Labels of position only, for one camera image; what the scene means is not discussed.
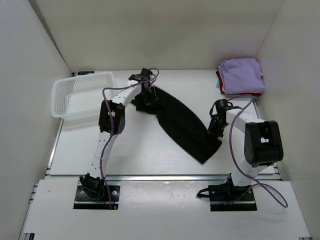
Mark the red folded t shirt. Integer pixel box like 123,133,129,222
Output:
216,70,223,85

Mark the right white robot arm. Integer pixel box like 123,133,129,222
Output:
207,99,284,200

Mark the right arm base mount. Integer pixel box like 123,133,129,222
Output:
196,176,258,212

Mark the aluminium rail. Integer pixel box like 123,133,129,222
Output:
44,173,281,182

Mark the purple folded t shirt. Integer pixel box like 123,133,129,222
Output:
217,57,266,95

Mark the white plastic basket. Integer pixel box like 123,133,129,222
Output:
50,71,116,121

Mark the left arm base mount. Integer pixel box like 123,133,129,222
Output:
73,181,121,210

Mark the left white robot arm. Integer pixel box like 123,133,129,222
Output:
79,68,160,200

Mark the teal folded t shirt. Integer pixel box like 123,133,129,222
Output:
216,79,220,89

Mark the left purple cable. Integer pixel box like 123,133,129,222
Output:
99,67,161,210

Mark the black t shirt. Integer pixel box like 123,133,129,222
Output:
131,86,222,164

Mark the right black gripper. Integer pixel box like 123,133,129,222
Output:
206,116,229,141

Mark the small dark label plate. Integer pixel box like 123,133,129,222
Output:
77,71,95,76

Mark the purple cable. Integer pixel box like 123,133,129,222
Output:
227,94,289,209
99,67,161,210

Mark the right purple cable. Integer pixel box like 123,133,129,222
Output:
227,94,289,209

